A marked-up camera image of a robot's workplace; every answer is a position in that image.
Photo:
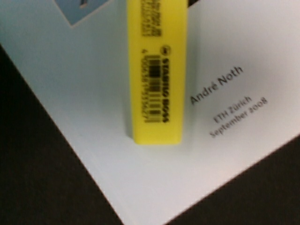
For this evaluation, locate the yellow highlighter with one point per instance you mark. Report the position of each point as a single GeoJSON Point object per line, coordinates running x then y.
{"type": "Point", "coordinates": [157, 49]}

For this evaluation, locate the white thesis book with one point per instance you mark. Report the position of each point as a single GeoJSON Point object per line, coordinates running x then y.
{"type": "Point", "coordinates": [242, 96]}

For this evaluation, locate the black tablecloth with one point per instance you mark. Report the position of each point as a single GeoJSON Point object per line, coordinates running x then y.
{"type": "Point", "coordinates": [44, 182]}

